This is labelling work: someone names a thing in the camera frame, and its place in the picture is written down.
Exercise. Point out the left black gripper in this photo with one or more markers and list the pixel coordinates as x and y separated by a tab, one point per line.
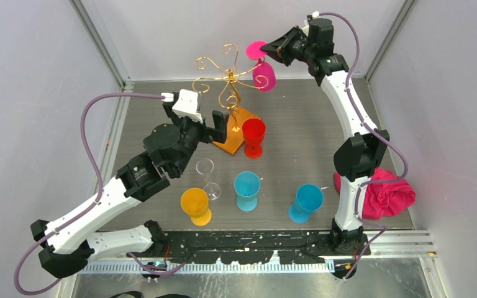
218	134

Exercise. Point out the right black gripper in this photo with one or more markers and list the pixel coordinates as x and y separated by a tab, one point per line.
279	51

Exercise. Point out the pink plastic wine glass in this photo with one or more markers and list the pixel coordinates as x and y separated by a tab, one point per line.
263	73

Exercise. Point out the red plastic wine glass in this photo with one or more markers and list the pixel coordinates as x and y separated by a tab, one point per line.
253	133

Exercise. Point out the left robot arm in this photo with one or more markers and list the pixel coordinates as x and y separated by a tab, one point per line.
73	241

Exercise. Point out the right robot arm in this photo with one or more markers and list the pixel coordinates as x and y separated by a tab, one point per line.
364	146

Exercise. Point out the clear wine glass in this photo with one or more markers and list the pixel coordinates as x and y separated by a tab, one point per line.
205	168

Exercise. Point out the yellow plastic wine glass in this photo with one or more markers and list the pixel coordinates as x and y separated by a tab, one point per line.
195	203

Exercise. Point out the blue wine glass centre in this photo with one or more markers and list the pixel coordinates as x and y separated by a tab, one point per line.
247	186

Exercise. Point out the blue wine glass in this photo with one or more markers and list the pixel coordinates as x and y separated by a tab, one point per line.
308	199
247	186

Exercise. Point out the blue wine glass right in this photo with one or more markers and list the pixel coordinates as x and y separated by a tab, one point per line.
308	199

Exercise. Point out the pink crumpled cloth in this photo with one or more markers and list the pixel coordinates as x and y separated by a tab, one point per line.
387	199

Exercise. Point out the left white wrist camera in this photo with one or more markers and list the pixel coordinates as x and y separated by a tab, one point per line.
186	103

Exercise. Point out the gold wire glass rack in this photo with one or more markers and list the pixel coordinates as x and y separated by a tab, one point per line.
229	98

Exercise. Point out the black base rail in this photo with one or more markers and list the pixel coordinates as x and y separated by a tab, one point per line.
251	247

